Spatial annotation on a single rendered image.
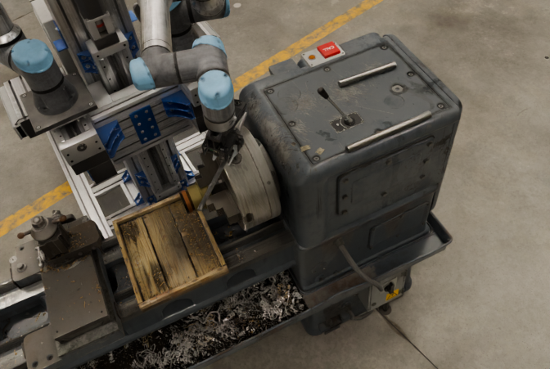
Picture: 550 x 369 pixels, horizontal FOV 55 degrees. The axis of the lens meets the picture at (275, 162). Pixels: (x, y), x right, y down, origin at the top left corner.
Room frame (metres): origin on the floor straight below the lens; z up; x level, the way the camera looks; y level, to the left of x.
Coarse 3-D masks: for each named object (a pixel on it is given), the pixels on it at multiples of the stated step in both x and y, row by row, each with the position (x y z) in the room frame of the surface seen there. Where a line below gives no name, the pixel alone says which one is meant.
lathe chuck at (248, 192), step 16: (240, 160) 0.99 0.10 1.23; (224, 176) 0.99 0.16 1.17; (240, 176) 0.95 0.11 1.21; (256, 176) 0.95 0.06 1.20; (240, 192) 0.91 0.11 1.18; (256, 192) 0.92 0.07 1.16; (240, 208) 0.89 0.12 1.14; (256, 208) 0.89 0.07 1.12; (240, 224) 0.94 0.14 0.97; (256, 224) 0.90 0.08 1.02
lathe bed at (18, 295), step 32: (224, 224) 1.08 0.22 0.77; (224, 256) 0.90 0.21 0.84; (256, 256) 0.87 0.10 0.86; (288, 256) 0.92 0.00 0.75; (0, 288) 0.88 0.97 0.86; (32, 288) 0.86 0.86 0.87; (128, 288) 0.82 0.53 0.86; (224, 288) 0.84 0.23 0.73; (0, 320) 0.79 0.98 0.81; (32, 320) 0.80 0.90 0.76; (128, 320) 0.73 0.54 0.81; (160, 320) 0.76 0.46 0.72; (0, 352) 0.67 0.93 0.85; (96, 352) 0.68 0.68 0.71
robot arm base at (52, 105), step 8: (64, 80) 1.44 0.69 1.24; (56, 88) 1.40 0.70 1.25; (64, 88) 1.42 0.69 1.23; (72, 88) 1.44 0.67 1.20; (40, 96) 1.38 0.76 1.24; (48, 96) 1.38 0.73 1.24; (56, 96) 1.39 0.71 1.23; (64, 96) 1.40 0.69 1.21; (72, 96) 1.42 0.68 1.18; (40, 104) 1.38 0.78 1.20; (48, 104) 1.37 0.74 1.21; (56, 104) 1.37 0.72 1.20; (64, 104) 1.38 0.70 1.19; (72, 104) 1.40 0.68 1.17; (40, 112) 1.38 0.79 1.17; (48, 112) 1.36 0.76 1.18; (56, 112) 1.36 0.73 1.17
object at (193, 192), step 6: (192, 186) 1.01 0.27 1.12; (198, 186) 1.00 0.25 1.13; (180, 192) 0.99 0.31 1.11; (186, 192) 0.99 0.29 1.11; (192, 192) 0.98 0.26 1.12; (198, 192) 0.98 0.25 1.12; (204, 192) 0.98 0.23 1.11; (186, 198) 0.97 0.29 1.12; (192, 198) 0.96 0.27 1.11; (198, 198) 0.96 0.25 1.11; (186, 204) 0.95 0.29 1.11; (192, 204) 0.95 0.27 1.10; (198, 204) 0.95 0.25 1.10; (186, 210) 0.94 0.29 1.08; (192, 210) 0.95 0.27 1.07
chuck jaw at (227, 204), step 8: (224, 192) 0.98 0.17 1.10; (208, 200) 0.96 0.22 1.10; (216, 200) 0.95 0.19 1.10; (224, 200) 0.95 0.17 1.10; (232, 200) 0.94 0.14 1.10; (208, 208) 0.94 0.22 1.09; (216, 208) 0.92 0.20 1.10; (224, 208) 0.92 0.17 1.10; (232, 208) 0.91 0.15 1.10; (232, 216) 0.89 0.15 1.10; (240, 216) 0.89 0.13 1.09; (248, 216) 0.89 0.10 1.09
